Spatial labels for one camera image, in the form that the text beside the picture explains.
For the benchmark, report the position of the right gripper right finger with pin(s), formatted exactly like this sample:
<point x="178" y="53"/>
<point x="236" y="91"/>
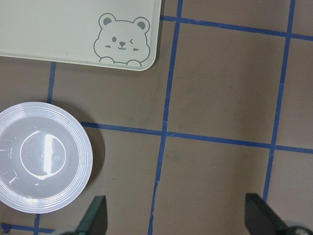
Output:
<point x="260" y="219"/>

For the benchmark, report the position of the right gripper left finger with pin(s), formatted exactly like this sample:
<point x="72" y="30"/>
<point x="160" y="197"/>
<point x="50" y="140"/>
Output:
<point x="95" y="220"/>

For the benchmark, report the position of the white round plate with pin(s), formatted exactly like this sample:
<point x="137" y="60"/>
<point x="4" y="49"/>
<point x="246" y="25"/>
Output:
<point x="45" y="157"/>

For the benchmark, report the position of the cream bear tray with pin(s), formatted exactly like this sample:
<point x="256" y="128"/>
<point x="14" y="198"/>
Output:
<point x="120" y="34"/>

